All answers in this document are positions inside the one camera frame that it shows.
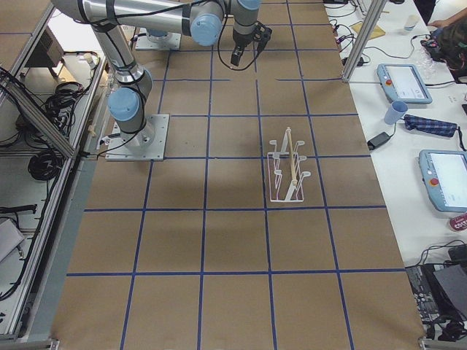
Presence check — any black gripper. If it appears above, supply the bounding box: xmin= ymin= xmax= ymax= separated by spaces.
xmin=231 ymin=31 xmax=254 ymax=66

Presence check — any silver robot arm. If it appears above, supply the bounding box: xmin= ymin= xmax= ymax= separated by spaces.
xmin=53 ymin=1 xmax=271 ymax=149

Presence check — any blue cup on desk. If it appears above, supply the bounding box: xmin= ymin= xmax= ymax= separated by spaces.
xmin=383 ymin=100 xmax=408 ymax=125

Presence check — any wooden rack rod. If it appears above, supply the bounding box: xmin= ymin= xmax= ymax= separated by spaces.
xmin=285 ymin=127 xmax=298 ymax=186

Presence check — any upper teach pendant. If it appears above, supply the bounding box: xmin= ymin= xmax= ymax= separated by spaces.
xmin=377 ymin=63 xmax=432 ymax=104

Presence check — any teach pendant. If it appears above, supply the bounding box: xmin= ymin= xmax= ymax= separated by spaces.
xmin=377 ymin=63 xmax=432 ymax=104
xmin=418 ymin=149 xmax=466 ymax=213

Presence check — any blue plaid folded umbrella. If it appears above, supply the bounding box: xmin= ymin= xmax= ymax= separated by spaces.
xmin=404 ymin=114 xmax=458 ymax=138

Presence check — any lower teach pendant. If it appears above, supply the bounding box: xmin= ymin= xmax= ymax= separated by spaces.
xmin=418 ymin=149 xmax=466 ymax=213

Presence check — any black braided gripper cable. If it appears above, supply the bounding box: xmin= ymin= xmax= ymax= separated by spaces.
xmin=216 ymin=17 xmax=269 ymax=71

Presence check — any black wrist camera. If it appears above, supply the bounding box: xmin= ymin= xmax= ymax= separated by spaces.
xmin=253 ymin=21 xmax=272 ymax=47

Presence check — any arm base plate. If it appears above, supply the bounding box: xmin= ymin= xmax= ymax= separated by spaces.
xmin=135 ymin=31 xmax=181 ymax=51
xmin=105 ymin=114 xmax=170 ymax=161

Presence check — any white wire cup rack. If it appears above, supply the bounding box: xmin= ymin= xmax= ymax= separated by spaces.
xmin=267 ymin=140 xmax=311 ymax=203

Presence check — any aluminium frame post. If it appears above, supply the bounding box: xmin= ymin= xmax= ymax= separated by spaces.
xmin=342 ymin=0 xmax=386 ymax=82

